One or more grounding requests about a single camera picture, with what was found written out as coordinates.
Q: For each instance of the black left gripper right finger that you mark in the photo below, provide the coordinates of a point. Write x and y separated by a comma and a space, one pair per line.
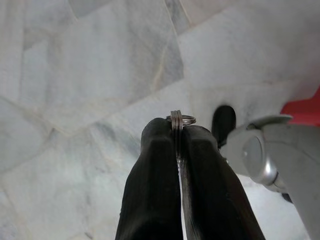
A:
210, 185

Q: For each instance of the red plastic stool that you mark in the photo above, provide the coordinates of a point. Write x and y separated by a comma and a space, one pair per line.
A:
302, 108

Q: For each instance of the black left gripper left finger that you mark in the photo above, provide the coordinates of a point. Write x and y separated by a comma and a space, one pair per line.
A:
150, 180

